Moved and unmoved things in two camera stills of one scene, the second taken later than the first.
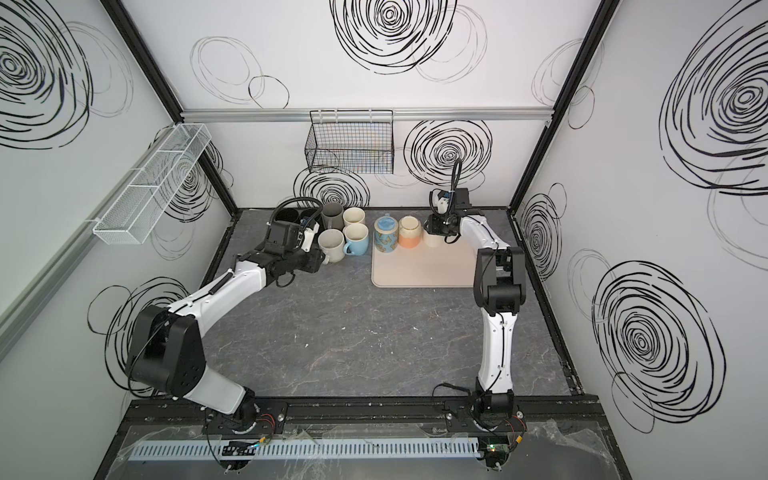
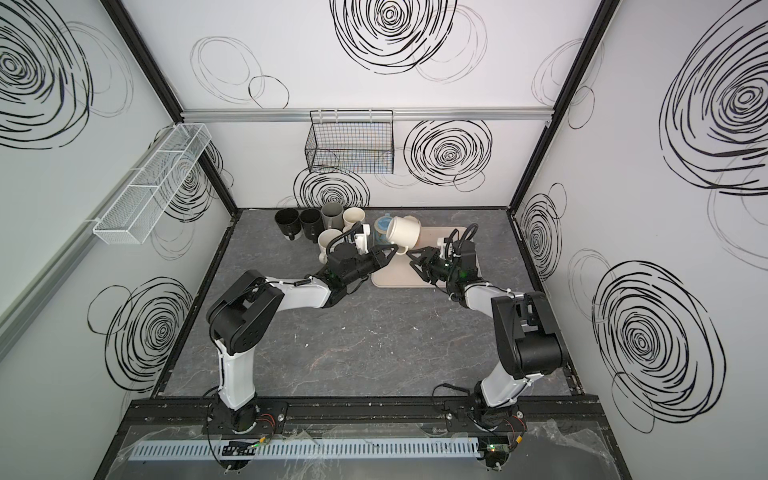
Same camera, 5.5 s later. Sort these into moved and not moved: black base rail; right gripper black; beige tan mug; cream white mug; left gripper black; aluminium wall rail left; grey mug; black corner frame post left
Moved: right gripper black; cream white mug; left gripper black
Not moved: black corner frame post left; grey mug; beige tan mug; black base rail; aluminium wall rail left
